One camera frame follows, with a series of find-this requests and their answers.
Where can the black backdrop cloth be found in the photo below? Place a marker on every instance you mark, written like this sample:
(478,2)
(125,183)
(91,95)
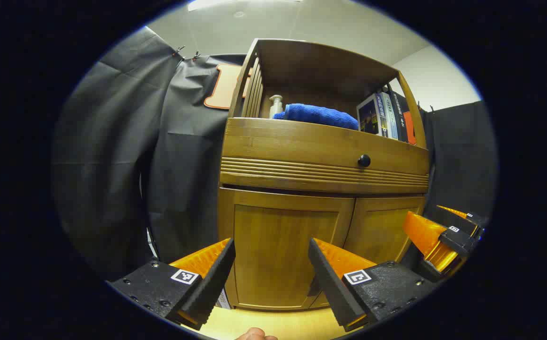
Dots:
(113,165)

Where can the wooden drawer with grooves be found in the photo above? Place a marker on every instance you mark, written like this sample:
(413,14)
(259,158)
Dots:
(302,146)

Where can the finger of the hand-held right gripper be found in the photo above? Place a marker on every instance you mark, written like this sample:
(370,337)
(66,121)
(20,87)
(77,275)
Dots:
(457,221)
(455,238)

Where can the white pump bottle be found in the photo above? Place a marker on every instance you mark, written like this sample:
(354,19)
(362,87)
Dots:
(276,106)

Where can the ceiling light panel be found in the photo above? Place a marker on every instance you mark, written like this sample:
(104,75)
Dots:
(240,4)

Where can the wooden double-door shoe cabinet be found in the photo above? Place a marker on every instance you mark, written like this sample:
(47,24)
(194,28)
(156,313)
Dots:
(320,66)

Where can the grey spine book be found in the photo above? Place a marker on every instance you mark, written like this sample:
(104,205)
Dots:
(389,115)

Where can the blue folded towel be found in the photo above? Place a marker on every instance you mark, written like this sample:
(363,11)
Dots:
(320,114)

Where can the round black drawer knob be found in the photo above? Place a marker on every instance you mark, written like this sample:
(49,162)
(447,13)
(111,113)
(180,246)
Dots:
(364,160)

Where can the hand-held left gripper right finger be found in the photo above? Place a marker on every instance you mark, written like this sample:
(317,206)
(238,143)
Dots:
(330,288)

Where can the wooden cabinet door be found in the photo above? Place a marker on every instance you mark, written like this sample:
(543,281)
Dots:
(273,255)
(382,226)

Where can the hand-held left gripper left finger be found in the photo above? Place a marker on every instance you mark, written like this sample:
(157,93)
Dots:
(212,288)

